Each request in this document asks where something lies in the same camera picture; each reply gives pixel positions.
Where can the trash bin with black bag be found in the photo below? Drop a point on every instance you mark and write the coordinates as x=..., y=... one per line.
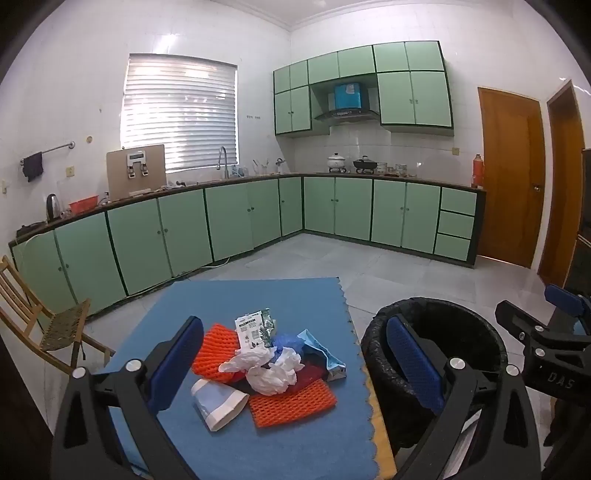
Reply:
x=383, y=341

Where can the white tissue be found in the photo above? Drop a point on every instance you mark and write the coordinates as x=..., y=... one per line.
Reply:
x=244, y=360
x=272, y=381

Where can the blue plastic bag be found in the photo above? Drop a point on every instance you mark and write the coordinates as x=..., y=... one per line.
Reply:
x=286, y=341

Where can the orange foam net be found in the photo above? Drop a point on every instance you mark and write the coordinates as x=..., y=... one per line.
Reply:
x=295, y=406
x=214, y=350

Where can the wooden chair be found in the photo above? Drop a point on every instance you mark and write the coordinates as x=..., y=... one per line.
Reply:
x=60, y=323

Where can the light blue plastic wrapper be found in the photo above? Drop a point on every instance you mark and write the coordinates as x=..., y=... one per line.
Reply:
x=323, y=355

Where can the green base cabinet unit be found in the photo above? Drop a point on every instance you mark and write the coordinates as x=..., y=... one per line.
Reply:
x=184, y=230

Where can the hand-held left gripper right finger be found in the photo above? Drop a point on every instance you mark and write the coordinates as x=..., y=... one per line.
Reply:
x=413, y=364

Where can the blue table mat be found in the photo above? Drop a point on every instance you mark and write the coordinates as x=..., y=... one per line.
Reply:
x=277, y=295

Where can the white pot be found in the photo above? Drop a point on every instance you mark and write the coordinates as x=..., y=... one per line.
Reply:
x=337, y=162

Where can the dark red cloth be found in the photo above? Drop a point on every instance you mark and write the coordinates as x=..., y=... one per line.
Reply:
x=311, y=376

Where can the cardboard box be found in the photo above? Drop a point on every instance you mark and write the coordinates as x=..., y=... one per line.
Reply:
x=117, y=175

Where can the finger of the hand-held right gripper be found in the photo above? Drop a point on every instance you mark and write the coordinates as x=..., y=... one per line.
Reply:
x=561, y=296
x=512, y=314

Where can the red basin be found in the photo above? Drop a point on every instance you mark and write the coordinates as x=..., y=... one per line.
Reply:
x=83, y=204

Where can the utensil holder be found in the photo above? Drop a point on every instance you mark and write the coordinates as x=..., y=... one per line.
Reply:
x=261, y=170

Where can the steel kettle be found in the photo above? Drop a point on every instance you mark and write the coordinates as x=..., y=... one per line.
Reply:
x=53, y=205

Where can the metal towel rail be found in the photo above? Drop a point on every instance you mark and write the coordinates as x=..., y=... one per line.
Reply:
x=57, y=147

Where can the black wok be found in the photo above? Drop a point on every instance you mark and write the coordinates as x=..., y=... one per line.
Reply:
x=364, y=164

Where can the metal faucet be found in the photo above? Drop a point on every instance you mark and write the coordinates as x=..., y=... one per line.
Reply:
x=226, y=166

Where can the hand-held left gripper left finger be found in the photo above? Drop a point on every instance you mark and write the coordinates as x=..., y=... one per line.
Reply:
x=178, y=360

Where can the green and white packet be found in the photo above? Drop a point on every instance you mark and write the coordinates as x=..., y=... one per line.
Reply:
x=251, y=330

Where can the dark towel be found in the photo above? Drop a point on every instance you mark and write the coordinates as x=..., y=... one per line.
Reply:
x=32, y=167

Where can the red thermos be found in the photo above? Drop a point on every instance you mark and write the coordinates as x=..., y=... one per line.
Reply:
x=478, y=173

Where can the white window blind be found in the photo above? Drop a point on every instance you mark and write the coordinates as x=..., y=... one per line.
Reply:
x=180, y=110

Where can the black range hood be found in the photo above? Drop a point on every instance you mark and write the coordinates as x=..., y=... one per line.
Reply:
x=346, y=115

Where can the blue and white paper cup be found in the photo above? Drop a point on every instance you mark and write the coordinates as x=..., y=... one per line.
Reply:
x=217, y=406

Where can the green wall cabinet unit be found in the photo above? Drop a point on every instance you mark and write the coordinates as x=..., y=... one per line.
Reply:
x=429, y=97

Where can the blue hood chimney cover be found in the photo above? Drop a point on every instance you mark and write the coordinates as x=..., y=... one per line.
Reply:
x=347, y=94

